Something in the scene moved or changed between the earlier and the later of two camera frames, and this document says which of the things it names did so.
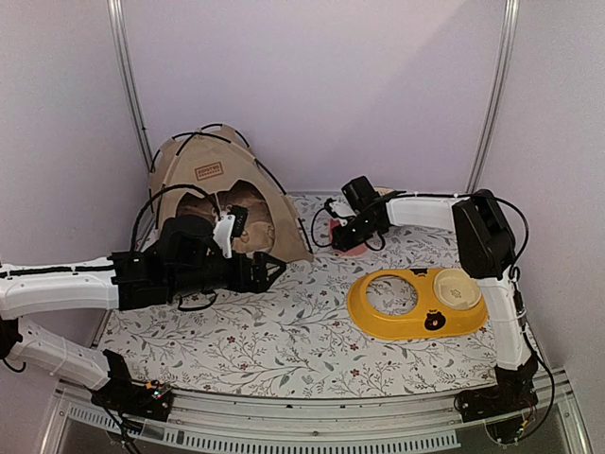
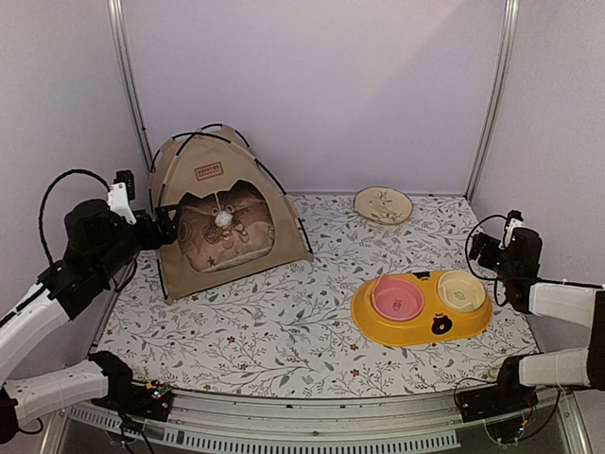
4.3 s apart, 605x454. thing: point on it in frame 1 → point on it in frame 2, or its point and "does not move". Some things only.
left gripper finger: [269, 259] → [169, 212]
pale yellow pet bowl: [457, 289] does not move
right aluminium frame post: [510, 19] does not move
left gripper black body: [243, 283] → [151, 239]
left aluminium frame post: [122, 50] does not move
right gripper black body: [358, 235] → [486, 259]
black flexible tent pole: [271, 177] does not move
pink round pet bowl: [353, 252] → [396, 300]
